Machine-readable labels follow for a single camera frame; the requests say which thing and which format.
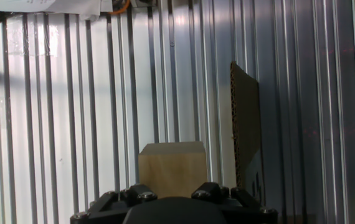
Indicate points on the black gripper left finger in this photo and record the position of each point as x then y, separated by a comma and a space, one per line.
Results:
134, 194

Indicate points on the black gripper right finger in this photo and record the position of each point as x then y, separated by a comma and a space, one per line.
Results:
221, 193

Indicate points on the light wooden cube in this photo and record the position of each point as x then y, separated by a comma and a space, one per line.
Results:
172, 171

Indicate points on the brown cardboard board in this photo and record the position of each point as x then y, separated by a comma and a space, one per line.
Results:
246, 118

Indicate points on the white printed paper sheet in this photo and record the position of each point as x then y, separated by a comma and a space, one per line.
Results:
56, 5

